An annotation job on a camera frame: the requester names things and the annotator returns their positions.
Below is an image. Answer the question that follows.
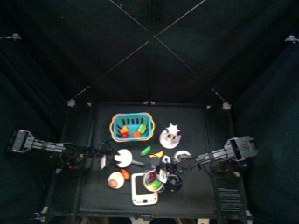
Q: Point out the toy pot with vegetables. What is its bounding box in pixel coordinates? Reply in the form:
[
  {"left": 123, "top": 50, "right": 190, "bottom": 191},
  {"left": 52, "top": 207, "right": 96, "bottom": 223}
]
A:
[{"left": 142, "top": 169, "right": 168, "bottom": 193}]

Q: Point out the black cup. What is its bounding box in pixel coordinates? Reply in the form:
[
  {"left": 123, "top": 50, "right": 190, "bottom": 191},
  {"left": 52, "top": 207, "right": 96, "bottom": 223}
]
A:
[{"left": 164, "top": 173, "right": 183, "bottom": 193}]

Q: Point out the orange toy carrot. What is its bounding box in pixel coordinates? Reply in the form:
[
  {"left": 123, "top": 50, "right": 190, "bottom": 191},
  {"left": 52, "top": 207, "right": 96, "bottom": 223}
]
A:
[{"left": 120, "top": 168, "right": 131, "bottom": 181}]

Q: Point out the yellow toy banana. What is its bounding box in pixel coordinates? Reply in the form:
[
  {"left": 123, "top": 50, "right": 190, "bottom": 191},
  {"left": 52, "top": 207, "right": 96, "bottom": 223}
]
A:
[{"left": 148, "top": 150, "right": 164, "bottom": 159}]

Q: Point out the toy egg on white plate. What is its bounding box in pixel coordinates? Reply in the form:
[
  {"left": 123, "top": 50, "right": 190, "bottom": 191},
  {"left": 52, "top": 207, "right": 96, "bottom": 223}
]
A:
[{"left": 107, "top": 171, "right": 127, "bottom": 190}]

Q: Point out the white toy kitchen scale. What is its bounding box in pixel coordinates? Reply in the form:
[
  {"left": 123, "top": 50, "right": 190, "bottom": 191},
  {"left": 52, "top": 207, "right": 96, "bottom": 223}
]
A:
[{"left": 130, "top": 172, "right": 160, "bottom": 207}]

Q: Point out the green toy pea pod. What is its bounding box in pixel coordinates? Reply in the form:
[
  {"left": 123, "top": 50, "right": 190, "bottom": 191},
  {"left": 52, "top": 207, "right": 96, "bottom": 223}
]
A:
[{"left": 139, "top": 145, "right": 154, "bottom": 157}]

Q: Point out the teal basket with orange rim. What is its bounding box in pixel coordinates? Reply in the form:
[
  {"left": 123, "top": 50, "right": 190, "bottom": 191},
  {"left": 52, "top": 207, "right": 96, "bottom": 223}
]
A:
[{"left": 108, "top": 112, "right": 156, "bottom": 144}]

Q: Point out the green toy vegetable in basket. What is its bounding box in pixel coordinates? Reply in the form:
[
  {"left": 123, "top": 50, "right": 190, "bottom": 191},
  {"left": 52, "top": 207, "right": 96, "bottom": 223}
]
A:
[{"left": 136, "top": 123, "right": 148, "bottom": 135}]

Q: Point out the white spatula with grey handle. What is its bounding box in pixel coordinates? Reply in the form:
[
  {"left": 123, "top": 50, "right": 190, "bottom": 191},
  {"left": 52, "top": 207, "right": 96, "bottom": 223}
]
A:
[{"left": 114, "top": 148, "right": 146, "bottom": 169}]

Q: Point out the thin diagonal brace cord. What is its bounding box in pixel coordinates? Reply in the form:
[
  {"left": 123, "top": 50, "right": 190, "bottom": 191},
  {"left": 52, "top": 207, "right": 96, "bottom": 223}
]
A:
[
  {"left": 71, "top": 0, "right": 207, "bottom": 101},
  {"left": 107, "top": 0, "right": 229, "bottom": 103}
]

